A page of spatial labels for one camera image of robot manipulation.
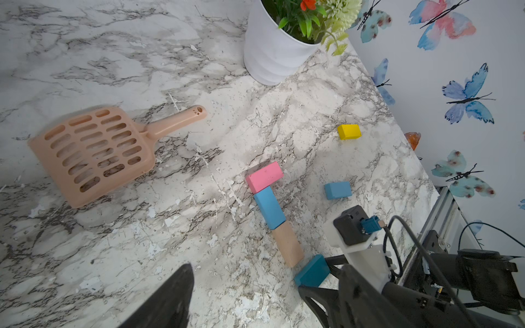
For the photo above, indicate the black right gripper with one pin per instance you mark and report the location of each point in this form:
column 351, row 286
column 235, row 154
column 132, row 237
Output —
column 420, row 309

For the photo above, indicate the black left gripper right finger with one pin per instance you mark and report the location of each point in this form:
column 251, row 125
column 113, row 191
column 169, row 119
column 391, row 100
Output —
column 361, row 305

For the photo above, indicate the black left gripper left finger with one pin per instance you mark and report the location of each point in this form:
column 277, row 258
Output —
column 169, row 305

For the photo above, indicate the teal building block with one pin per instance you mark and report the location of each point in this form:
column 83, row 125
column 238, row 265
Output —
column 314, row 273

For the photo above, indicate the natural wood building block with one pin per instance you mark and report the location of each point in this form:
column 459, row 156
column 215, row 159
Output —
column 288, row 244

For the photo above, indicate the light blue building block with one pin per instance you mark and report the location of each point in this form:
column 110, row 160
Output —
column 270, row 208

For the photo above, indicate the pink building block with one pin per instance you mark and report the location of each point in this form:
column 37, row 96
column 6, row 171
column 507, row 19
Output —
column 264, row 177

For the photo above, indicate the pale blue building block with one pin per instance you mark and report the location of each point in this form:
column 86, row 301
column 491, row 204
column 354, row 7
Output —
column 338, row 190

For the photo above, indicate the small yellow building block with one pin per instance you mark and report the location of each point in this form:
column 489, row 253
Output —
column 349, row 131

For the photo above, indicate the beige plastic slotted scoop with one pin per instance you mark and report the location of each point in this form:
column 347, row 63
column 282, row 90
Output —
column 92, row 154

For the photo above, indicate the white flower pot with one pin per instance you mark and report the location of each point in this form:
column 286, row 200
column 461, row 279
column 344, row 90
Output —
column 270, row 54

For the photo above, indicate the artificial green flower plant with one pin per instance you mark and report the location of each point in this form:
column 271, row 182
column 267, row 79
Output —
column 322, row 22

